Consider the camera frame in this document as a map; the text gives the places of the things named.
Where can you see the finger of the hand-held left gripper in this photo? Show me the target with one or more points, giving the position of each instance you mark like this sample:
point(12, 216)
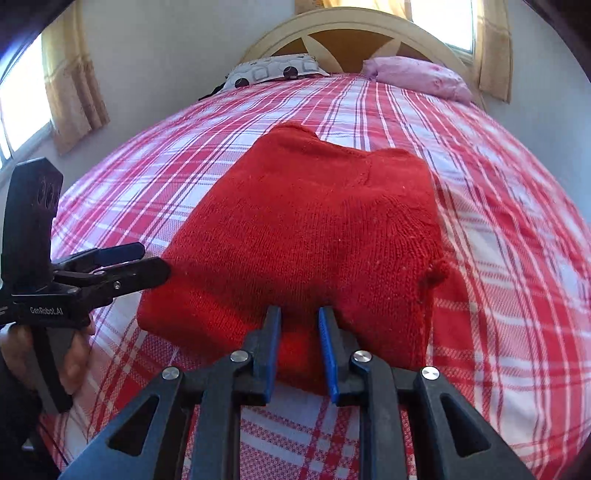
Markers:
point(138, 277)
point(111, 253)

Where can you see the pink pillow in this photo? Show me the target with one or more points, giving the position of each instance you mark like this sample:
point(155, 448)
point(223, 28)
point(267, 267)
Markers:
point(415, 74)

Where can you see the person's left hand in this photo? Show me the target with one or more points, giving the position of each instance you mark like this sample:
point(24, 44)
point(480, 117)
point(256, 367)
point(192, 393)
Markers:
point(81, 360)

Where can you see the cream wooden headboard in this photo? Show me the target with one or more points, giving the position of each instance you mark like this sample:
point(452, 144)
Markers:
point(286, 32)

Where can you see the beige patterned curtain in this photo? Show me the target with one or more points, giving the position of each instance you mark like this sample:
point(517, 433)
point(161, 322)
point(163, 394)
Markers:
point(74, 83)
point(494, 55)

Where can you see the red knitted sweater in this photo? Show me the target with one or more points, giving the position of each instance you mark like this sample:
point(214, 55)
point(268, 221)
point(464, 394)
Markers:
point(300, 221)

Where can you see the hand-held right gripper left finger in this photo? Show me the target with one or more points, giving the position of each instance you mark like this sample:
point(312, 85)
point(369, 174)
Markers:
point(272, 350)

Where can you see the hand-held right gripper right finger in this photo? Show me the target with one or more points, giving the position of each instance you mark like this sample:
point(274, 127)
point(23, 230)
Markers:
point(328, 350)

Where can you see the window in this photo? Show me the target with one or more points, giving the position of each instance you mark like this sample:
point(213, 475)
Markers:
point(23, 101)
point(443, 23)

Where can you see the grey patterned pillow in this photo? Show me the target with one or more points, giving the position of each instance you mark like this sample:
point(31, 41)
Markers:
point(277, 69)

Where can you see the red white plaid blanket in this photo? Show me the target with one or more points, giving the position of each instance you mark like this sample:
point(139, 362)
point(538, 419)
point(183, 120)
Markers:
point(485, 207)

